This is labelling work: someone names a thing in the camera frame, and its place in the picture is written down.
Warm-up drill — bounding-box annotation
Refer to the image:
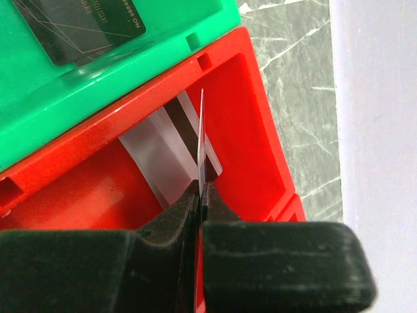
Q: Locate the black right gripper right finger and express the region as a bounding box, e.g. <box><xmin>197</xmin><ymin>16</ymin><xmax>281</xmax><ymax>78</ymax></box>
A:
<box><xmin>202</xmin><ymin>183</ymin><xmax>377</xmax><ymax>312</ymax></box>

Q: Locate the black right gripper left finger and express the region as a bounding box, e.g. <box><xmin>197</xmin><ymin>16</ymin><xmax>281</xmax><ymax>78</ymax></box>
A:
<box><xmin>1</xmin><ymin>181</ymin><xmax>199</xmax><ymax>312</ymax></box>

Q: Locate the silver VIP credit card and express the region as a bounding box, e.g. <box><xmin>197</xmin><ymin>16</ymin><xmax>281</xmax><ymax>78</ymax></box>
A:
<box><xmin>194</xmin><ymin>89</ymin><xmax>207</xmax><ymax>312</ymax></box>

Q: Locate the black credit card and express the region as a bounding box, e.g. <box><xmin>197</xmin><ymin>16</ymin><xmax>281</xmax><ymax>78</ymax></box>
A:
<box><xmin>13</xmin><ymin>0</ymin><xmax>146</xmax><ymax>66</ymax></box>

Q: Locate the red bin right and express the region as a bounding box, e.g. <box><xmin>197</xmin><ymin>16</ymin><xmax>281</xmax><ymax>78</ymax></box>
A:
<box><xmin>265</xmin><ymin>194</ymin><xmax>306</xmax><ymax>222</ymax></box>

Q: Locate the red bin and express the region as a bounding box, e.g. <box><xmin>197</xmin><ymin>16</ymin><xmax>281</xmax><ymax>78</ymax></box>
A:
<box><xmin>1</xmin><ymin>27</ymin><xmax>294</xmax><ymax>229</ymax></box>
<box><xmin>265</xmin><ymin>194</ymin><xmax>306</xmax><ymax>222</ymax></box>

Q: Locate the red bin middle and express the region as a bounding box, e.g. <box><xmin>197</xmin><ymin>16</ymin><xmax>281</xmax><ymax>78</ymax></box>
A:
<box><xmin>1</xmin><ymin>27</ymin><xmax>294</xmax><ymax>229</ymax></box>

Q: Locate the green plastic bin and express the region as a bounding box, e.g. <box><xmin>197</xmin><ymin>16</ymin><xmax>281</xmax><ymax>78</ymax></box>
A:
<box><xmin>1</xmin><ymin>0</ymin><xmax>240</xmax><ymax>170</ymax></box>

